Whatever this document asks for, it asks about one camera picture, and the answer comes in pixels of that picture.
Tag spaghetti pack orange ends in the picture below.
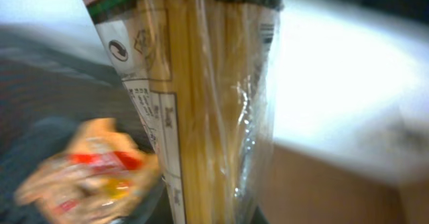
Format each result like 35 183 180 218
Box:
83 0 282 223

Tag beige snack bag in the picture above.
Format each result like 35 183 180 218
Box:
15 118 161 223

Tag grey plastic shopping basket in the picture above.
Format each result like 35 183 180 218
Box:
1 27 152 223

